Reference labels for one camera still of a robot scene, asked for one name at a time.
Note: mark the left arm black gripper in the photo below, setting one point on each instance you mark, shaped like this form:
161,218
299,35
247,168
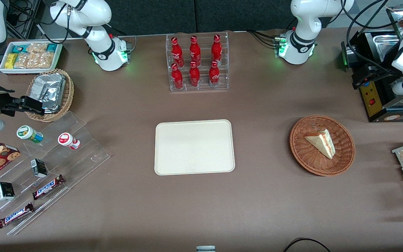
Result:
380,68

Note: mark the triangular sandwich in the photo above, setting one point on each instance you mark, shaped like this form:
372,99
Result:
322,143

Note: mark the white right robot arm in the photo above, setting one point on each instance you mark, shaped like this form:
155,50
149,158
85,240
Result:
100,45

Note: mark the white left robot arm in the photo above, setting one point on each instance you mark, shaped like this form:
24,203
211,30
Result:
301,38

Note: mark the white rectangular snack tray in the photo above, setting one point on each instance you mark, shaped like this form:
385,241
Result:
30,71

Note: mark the light tan wicker basket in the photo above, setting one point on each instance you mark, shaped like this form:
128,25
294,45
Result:
68,94

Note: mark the brown wicker basket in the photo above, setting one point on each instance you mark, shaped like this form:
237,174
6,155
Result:
306,157

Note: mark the cream plastic tray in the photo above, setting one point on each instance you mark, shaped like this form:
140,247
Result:
194,147

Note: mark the black glass food warmer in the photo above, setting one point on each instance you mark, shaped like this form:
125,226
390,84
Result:
374,101

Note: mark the green lid snack cup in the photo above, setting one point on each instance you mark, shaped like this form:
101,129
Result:
28,133

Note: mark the silver foil packet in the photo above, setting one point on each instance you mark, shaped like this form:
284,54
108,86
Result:
52,110
49,91

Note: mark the clear bag of crackers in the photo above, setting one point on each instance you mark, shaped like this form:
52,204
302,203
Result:
40,60
37,48
21,60

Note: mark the yellow snack packet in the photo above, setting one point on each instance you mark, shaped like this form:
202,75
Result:
11,61

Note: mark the red lid snack cup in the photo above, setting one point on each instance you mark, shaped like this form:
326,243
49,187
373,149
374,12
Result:
66,140

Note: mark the teal snack packet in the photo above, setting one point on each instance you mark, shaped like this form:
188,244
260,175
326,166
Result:
51,47
19,49

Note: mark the small black carton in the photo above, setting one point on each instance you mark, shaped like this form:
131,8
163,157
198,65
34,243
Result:
5,191
39,168

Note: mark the clear acrylic stepped stand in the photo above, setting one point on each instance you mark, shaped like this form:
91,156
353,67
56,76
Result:
82,157

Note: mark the brown Snickers bar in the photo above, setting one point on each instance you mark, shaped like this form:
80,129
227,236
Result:
47,187
15,215

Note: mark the red cola bottle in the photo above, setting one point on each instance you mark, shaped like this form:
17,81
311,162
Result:
177,78
217,50
194,77
195,51
177,52
214,76

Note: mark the clear acrylic bottle rack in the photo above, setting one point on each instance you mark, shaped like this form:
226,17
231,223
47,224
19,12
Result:
203,87

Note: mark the grey object at table edge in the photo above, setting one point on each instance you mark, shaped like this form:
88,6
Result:
205,249

